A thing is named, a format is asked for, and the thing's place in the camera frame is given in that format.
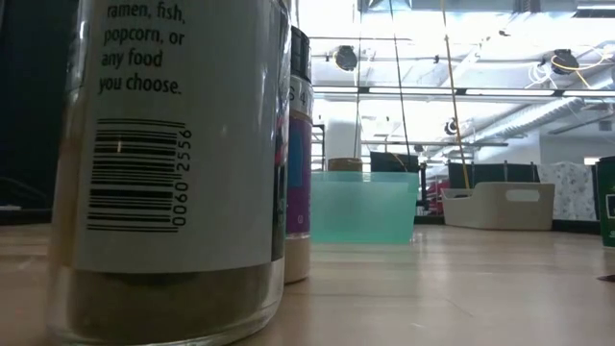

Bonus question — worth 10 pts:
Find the black curtain partition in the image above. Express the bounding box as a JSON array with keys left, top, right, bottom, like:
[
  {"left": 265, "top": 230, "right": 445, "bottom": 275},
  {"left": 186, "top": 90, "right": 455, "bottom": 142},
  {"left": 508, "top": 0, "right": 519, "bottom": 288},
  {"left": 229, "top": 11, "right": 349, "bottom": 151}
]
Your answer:
[{"left": 0, "top": 0, "right": 81, "bottom": 210}]

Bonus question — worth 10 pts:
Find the black partition panel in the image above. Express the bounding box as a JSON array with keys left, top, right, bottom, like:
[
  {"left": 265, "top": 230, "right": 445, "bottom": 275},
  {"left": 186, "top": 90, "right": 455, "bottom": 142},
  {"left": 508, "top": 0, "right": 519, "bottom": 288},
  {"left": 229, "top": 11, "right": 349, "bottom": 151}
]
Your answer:
[{"left": 447, "top": 161, "right": 539, "bottom": 184}]

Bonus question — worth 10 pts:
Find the garlic powder jar purple label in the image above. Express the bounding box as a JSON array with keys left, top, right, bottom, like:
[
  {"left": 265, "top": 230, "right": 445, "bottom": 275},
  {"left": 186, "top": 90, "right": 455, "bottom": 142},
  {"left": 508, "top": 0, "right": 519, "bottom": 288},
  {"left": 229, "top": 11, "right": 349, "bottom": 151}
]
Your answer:
[{"left": 283, "top": 24, "right": 314, "bottom": 284}]

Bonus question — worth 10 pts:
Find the yellow power cable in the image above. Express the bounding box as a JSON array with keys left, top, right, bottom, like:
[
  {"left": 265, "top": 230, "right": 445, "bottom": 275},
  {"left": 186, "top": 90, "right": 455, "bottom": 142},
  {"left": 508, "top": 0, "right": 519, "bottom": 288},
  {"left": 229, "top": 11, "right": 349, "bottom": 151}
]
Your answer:
[{"left": 440, "top": 0, "right": 471, "bottom": 189}]

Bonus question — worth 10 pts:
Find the dark green jar black lid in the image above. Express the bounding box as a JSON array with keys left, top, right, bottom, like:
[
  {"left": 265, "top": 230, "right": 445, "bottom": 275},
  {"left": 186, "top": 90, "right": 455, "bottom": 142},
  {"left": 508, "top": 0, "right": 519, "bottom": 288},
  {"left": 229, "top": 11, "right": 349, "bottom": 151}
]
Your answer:
[{"left": 594, "top": 156, "right": 615, "bottom": 250}]

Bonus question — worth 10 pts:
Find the long black cable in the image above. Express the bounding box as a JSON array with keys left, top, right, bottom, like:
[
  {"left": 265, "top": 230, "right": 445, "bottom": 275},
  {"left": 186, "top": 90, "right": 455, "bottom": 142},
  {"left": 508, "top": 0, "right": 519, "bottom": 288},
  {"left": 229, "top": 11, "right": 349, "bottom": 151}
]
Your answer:
[{"left": 387, "top": 0, "right": 413, "bottom": 160}]

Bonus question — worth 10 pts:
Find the long light bar fixture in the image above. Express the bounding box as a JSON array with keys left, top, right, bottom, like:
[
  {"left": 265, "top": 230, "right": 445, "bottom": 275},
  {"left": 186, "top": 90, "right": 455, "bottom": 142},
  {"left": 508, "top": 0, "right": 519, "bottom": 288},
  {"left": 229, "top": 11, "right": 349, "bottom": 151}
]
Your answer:
[{"left": 311, "top": 86, "right": 615, "bottom": 97}]

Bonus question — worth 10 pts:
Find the red background cart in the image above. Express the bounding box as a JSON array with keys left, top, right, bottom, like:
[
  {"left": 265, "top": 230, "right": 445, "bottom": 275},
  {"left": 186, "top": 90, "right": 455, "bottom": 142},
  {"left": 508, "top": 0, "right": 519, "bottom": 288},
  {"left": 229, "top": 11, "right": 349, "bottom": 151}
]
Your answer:
[{"left": 425, "top": 178, "right": 449, "bottom": 216}]

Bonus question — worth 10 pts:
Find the teal translucent plastic tray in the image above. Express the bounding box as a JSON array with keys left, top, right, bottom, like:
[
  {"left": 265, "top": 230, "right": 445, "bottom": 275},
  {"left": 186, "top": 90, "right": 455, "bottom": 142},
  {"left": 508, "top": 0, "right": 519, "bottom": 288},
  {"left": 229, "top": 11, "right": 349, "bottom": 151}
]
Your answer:
[{"left": 309, "top": 170, "right": 420, "bottom": 245}]

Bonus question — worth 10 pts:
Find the black computer case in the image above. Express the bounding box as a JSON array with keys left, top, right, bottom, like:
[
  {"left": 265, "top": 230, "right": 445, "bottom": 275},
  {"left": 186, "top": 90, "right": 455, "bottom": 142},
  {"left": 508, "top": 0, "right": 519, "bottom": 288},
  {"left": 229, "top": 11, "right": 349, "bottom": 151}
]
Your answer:
[{"left": 369, "top": 152, "right": 422, "bottom": 173}]

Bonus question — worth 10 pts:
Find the cork lid jar barcode label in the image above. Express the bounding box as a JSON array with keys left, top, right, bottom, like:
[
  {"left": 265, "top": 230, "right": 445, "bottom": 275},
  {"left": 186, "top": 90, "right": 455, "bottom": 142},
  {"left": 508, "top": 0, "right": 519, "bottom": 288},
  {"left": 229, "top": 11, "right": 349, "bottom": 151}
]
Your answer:
[{"left": 45, "top": 0, "right": 293, "bottom": 346}]

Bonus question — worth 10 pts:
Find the white plastic bin with handles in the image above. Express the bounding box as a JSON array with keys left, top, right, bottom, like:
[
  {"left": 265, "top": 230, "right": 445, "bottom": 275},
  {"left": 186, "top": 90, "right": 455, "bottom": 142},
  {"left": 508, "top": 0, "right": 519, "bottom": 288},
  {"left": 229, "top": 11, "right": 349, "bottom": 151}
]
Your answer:
[{"left": 440, "top": 181, "right": 556, "bottom": 231}]

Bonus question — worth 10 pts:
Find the white patterned cloth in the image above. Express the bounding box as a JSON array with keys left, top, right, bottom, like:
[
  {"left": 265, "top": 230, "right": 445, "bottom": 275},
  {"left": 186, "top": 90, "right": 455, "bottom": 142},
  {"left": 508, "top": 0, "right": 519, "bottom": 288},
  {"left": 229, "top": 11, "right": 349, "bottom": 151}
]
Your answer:
[{"left": 536, "top": 161, "right": 598, "bottom": 221}]

